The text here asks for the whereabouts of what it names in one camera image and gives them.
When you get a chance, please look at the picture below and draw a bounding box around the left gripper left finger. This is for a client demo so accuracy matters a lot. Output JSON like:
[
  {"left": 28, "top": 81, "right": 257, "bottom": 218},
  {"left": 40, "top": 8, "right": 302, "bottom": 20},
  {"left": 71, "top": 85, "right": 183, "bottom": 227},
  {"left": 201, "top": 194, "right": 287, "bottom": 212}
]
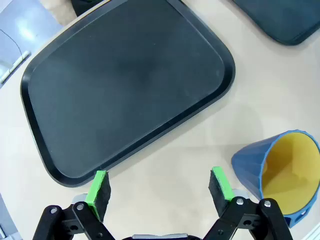
[{"left": 31, "top": 170, "right": 117, "bottom": 240}]

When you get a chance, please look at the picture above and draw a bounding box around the blue mug yellow inside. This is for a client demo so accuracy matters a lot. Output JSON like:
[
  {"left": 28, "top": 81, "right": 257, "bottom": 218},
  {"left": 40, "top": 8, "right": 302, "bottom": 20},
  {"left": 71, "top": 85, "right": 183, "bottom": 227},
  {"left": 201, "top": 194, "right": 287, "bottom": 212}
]
[{"left": 231, "top": 129, "right": 320, "bottom": 229}]

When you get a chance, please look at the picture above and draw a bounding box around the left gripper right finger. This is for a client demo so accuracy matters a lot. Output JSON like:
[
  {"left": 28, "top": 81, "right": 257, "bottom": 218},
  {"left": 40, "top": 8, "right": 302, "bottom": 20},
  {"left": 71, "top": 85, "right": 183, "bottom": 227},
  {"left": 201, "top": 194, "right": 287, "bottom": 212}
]
[{"left": 199, "top": 166, "right": 295, "bottom": 240}]

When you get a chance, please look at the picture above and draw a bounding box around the large black plastic tray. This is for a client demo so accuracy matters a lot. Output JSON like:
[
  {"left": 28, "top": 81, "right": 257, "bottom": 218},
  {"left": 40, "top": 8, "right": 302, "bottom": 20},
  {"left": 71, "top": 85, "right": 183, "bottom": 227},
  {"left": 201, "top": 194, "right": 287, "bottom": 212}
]
[
  {"left": 232, "top": 0, "right": 320, "bottom": 46},
  {"left": 19, "top": 0, "right": 236, "bottom": 188}
]

